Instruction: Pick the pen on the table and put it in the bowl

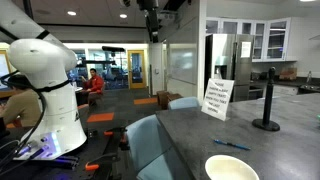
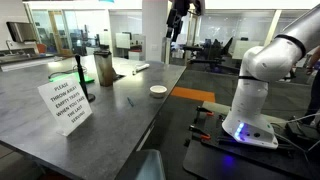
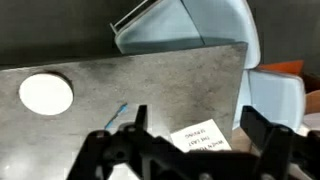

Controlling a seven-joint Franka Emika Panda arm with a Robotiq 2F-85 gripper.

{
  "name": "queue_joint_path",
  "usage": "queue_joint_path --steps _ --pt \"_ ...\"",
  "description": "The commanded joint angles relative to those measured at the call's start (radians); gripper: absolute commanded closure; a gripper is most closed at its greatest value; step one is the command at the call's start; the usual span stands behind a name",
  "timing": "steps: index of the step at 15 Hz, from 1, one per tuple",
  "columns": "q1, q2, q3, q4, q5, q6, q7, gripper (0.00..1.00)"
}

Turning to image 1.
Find blue pen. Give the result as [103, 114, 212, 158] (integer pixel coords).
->
[213, 139, 252, 151]

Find white bowl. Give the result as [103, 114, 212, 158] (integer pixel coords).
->
[204, 154, 260, 180]

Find brown wooden stool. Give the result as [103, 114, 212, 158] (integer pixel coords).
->
[167, 93, 184, 103]
[156, 89, 171, 110]

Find light blue chair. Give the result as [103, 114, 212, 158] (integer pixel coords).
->
[125, 114, 188, 180]
[167, 96, 201, 111]

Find yellow framed door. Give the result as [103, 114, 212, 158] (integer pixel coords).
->
[127, 49, 148, 90]

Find white printed table sign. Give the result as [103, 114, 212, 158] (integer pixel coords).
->
[200, 78, 235, 122]

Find person in red jacket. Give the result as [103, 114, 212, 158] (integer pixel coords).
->
[79, 68, 105, 106]

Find stainless steel refrigerator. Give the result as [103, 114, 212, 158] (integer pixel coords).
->
[204, 33, 254, 103]

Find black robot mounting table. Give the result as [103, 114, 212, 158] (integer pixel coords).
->
[0, 118, 129, 180]

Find white paper notice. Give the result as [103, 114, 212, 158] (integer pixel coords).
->
[240, 41, 252, 59]

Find black pole stand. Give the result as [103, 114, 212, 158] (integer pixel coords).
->
[251, 66, 281, 132]

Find brown basket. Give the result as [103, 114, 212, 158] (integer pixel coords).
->
[279, 68, 298, 81]

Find person in tan shirt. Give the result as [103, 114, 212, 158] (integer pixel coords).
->
[0, 74, 43, 129]

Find wall whiteboard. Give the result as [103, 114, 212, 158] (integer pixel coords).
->
[168, 44, 198, 85]

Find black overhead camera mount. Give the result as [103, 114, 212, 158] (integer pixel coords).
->
[136, 0, 161, 44]

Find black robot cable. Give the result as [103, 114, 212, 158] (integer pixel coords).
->
[0, 70, 48, 174]

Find white glass-door wall cabinets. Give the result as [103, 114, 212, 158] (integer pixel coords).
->
[205, 17, 299, 63]

